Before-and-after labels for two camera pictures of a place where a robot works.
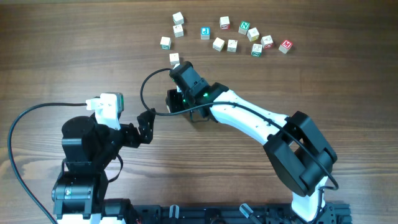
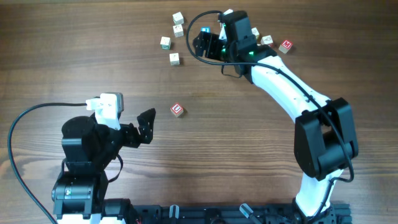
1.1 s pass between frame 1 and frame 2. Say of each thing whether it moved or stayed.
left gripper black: stayed
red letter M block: stayed
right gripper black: moved
